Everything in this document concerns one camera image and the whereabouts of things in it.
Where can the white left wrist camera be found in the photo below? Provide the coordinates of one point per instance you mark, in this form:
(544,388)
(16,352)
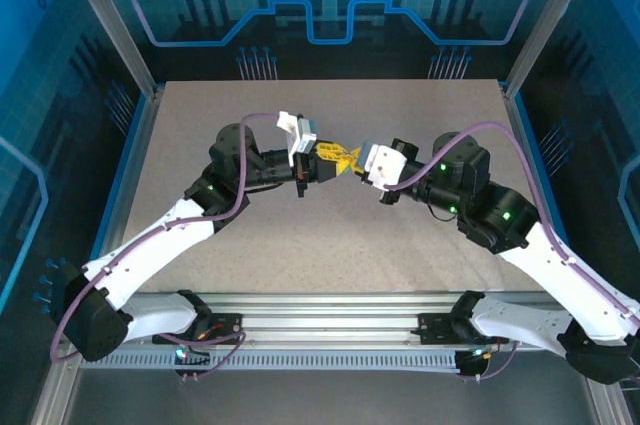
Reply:
(300,132)

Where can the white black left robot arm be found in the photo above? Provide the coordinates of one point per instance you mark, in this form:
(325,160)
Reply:
(150,250)

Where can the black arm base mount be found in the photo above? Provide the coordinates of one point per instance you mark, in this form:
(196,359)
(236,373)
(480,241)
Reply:
(220,325)
(440,327)

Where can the aluminium frame side rail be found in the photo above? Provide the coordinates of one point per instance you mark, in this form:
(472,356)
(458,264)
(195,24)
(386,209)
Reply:
(537,165)
(120,185)

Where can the green-capped key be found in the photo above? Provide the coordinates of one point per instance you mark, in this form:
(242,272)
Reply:
(343,171)

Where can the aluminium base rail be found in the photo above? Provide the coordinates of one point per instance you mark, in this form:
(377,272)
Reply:
(325,312)

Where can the aluminium frame post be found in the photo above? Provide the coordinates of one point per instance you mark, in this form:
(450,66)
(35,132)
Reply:
(107,20)
(550,20)

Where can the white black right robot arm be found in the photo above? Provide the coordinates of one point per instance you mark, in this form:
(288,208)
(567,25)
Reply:
(565,275)

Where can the black controller box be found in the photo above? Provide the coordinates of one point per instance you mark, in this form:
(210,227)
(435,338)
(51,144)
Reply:
(475,362)
(192,360)

